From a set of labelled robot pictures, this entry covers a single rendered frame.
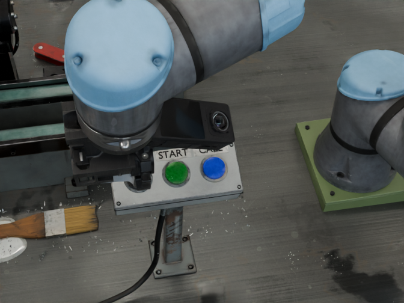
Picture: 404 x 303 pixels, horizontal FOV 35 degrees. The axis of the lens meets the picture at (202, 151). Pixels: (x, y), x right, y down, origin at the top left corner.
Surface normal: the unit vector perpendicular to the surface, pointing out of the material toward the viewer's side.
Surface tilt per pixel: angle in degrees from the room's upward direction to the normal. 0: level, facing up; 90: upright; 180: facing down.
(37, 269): 0
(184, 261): 0
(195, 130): 36
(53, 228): 0
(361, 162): 72
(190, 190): 21
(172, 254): 90
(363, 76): 11
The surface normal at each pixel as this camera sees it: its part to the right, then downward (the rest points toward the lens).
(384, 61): -0.08, -0.71
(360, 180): -0.08, 0.55
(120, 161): 0.11, -0.28
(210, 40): 0.41, 0.28
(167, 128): 0.59, -0.31
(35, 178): 0.19, 0.78
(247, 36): 0.49, 0.50
